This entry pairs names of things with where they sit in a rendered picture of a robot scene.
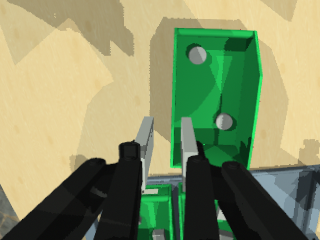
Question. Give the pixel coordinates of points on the grey disc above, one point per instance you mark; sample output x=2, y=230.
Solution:
x=223, y=121
x=197, y=55

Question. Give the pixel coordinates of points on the green bin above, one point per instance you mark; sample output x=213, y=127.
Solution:
x=222, y=224
x=155, y=213
x=228, y=81

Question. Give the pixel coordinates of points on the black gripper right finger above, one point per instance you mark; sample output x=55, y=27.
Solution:
x=256, y=214

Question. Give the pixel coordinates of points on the small white block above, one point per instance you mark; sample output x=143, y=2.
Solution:
x=220, y=215

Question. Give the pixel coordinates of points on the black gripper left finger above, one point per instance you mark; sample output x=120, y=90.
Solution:
x=69, y=211

